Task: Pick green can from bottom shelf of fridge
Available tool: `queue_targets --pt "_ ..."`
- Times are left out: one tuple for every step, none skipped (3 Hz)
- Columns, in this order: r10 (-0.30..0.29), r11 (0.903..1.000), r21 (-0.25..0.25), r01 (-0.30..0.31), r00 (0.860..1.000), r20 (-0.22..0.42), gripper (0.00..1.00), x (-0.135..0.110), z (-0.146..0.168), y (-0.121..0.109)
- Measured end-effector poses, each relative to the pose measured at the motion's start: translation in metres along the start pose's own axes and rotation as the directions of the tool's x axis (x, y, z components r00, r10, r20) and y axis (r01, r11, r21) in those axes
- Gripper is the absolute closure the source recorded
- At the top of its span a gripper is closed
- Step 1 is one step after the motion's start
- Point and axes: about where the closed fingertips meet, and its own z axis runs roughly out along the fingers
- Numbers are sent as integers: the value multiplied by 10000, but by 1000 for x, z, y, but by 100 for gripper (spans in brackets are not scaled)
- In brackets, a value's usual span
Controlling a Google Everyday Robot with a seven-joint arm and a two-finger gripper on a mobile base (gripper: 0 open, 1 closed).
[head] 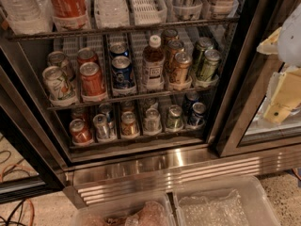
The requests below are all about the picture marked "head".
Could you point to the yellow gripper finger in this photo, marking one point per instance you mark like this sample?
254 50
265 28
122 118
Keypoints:
283 95
269 46

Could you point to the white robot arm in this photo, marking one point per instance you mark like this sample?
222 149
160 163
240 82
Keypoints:
289 41

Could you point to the fridge glass door right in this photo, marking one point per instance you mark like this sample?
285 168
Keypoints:
249 82

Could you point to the green can middle front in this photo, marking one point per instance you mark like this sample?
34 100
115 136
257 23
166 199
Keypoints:
210 63

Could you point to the green can middle rear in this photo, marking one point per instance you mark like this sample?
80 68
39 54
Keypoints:
201 45

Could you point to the blue can bottom front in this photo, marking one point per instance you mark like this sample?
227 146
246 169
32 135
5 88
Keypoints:
197 112

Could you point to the orange can middle front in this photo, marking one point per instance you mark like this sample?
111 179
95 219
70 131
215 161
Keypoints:
180 67

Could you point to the orange can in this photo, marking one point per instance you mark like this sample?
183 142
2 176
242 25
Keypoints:
169 34
172 48
180 67

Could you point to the blue can bottom rear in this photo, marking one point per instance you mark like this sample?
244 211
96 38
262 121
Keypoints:
188 100

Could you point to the orange can middle rear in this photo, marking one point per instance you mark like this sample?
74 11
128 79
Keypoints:
169 34

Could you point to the green can bottom shelf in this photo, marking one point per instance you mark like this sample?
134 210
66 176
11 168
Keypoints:
174 118

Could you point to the white empty shelf tray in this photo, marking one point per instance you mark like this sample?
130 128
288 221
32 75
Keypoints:
147 12

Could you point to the silver white can bottom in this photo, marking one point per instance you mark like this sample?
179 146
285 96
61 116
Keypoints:
152 120

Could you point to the blue pepsi can front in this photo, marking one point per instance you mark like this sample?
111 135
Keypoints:
122 71

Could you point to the blue pepsi can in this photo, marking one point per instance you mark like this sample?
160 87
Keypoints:
122 71
119 49

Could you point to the blue pepsi can rear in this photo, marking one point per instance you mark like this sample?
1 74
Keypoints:
119 49

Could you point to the gold can bottom front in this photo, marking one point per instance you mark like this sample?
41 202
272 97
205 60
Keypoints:
128 124

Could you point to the red coke can front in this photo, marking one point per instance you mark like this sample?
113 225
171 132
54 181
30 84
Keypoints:
92 79

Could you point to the red coke can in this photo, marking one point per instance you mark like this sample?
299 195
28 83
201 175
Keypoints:
92 79
87 55

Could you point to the red coke can rear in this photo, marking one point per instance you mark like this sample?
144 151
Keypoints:
87 55

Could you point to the silver can bottom front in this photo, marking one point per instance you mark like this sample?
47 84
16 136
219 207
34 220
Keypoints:
101 126

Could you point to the red can bottom front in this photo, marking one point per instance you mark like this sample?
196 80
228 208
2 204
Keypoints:
79 131

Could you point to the white can middle rear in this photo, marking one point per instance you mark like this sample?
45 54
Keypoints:
59 59

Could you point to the white 7up can front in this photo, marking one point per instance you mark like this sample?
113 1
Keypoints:
57 83

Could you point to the right clear plastic bin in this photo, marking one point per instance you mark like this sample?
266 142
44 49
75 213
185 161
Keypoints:
230 201

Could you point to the clear plastic bin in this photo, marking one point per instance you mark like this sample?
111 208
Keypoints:
139 209
230 201

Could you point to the tea bottle white cap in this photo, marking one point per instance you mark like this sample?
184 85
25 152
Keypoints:
153 62

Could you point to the clear water bottle centre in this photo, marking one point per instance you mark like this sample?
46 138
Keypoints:
111 13

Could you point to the clear water bottle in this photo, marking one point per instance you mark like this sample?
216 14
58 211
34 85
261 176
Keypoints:
29 17
111 13

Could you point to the left clear plastic bin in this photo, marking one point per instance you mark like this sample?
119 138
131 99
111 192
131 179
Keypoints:
139 209

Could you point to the red coke bottle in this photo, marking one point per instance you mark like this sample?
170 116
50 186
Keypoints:
66 9

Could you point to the clear water bottle left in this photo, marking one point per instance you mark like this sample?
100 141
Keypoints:
29 17

